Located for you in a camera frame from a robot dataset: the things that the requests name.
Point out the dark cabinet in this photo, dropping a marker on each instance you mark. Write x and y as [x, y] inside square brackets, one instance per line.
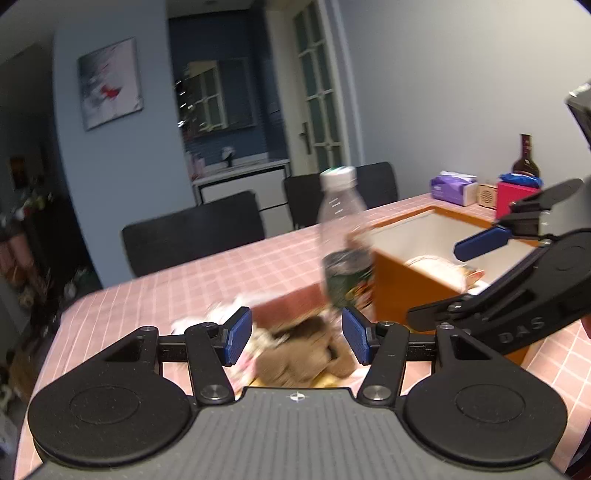
[60, 249]

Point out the dark picture frame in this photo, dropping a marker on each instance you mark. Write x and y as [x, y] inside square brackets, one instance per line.
[17, 173]

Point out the pink toiletry bottle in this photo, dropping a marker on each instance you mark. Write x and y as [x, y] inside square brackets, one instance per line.
[196, 166]

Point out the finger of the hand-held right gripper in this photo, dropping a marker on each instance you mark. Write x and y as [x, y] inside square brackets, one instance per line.
[480, 243]
[438, 314]

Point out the small wooden speaker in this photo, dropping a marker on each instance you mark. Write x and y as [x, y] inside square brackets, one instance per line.
[487, 196]

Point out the black chair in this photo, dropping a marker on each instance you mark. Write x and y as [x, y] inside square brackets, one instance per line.
[300, 198]
[194, 235]

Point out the pink checked tablecloth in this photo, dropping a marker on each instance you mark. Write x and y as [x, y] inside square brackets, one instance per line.
[184, 295]

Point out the wall mirror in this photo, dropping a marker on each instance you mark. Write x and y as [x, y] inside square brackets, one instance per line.
[217, 97]

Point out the pink box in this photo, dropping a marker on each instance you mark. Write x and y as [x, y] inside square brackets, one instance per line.
[510, 198]

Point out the colourful snack packet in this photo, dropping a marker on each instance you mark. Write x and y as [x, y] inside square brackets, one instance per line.
[473, 276]

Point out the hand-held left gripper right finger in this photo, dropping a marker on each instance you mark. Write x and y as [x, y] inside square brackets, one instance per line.
[355, 334]

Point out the pink hanging clothes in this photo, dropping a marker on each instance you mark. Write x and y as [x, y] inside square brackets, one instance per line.
[14, 258]

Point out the purple tissue pack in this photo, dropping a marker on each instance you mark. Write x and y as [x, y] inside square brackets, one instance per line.
[450, 189]

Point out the clear plastic bottle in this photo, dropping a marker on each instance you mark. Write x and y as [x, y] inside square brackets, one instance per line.
[341, 217]

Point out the white crumpled cloth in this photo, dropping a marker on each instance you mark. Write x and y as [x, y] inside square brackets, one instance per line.
[434, 270]

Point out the white glass panel door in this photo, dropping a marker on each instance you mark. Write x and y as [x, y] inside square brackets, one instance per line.
[318, 92]

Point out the orange storage box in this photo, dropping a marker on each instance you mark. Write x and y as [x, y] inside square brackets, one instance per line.
[406, 290]

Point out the dark flat device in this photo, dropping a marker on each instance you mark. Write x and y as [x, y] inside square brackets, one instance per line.
[581, 115]

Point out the sink faucet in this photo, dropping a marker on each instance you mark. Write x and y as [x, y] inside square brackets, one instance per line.
[228, 157]

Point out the brown plush toy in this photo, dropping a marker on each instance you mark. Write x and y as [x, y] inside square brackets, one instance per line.
[295, 355]

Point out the white cabinet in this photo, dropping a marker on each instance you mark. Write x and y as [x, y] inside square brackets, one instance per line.
[240, 184]

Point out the dark wine bottle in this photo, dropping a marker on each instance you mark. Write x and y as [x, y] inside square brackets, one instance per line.
[525, 161]

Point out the yellow flat item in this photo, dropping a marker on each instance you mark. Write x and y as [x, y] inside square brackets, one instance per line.
[334, 381]

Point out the blue packet on pink box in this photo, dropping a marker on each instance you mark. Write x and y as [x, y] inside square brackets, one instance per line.
[519, 178]

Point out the framed wall painting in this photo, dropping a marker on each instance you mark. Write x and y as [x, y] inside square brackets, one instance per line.
[111, 83]

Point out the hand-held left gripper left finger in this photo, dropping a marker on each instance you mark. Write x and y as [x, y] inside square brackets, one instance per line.
[238, 334]

